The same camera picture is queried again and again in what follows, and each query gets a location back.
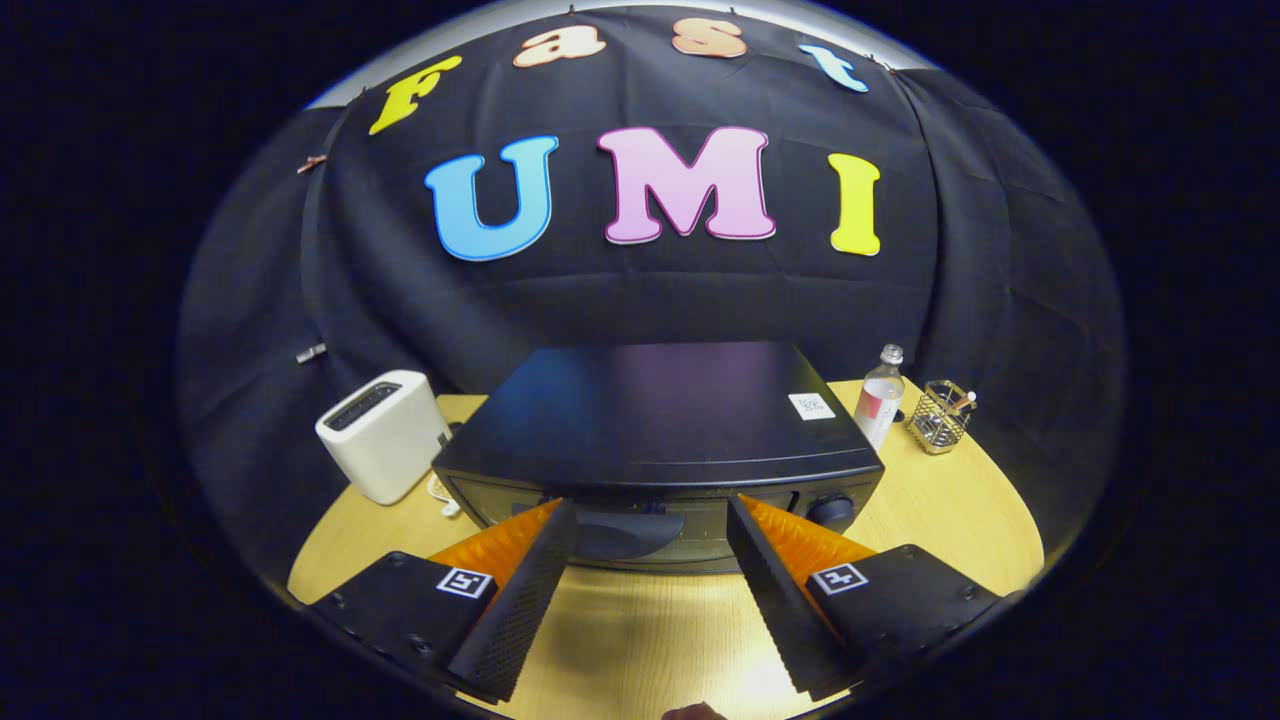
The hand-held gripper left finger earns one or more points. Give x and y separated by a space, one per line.
525 610

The white bread toaster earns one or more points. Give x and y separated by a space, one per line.
385 450

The silver clip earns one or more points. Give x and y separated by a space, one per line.
311 352

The white dish with seeds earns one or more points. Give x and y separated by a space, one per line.
440 490

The clear plastic bottle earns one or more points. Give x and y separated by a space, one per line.
880 405

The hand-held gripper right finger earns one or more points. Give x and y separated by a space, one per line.
780 610

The black backdrop cloth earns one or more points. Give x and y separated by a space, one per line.
950 280

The black toaster oven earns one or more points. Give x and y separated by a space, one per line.
650 420

